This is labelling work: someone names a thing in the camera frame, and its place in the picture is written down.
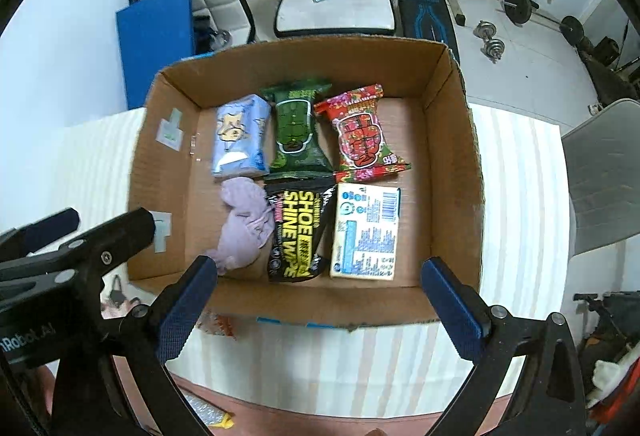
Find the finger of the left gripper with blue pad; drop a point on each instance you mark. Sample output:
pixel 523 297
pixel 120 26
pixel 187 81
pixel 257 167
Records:
pixel 18 243

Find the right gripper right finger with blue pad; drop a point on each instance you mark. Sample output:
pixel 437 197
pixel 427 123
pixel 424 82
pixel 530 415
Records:
pixel 548 398

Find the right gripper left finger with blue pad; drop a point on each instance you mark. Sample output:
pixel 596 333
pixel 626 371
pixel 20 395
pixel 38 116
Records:
pixel 89 395

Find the purple cloth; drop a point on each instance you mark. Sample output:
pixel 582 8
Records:
pixel 248 227

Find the cream blue tissue pack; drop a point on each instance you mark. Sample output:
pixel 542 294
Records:
pixel 366 232

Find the black shoe shine wipes pack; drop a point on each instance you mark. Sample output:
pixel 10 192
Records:
pixel 301 210

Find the blue cat tissue pack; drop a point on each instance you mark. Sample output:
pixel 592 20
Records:
pixel 239 138

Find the red snack packet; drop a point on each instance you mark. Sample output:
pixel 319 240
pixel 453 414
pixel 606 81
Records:
pixel 364 152

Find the green snack packet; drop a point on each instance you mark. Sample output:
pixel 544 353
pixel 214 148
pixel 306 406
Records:
pixel 298 154

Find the striped cat tablecloth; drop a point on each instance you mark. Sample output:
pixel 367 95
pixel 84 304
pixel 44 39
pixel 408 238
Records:
pixel 268 373

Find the yellow banana pouch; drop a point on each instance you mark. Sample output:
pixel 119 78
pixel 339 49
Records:
pixel 210 415

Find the grey office chair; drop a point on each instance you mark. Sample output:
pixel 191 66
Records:
pixel 602 167

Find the blue mat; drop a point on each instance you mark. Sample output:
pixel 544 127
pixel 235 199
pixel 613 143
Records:
pixel 152 34

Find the black blue weight bench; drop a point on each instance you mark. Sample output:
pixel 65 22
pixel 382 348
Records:
pixel 429 20

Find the floor barbell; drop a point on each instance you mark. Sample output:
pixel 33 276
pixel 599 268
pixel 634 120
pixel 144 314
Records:
pixel 519 12

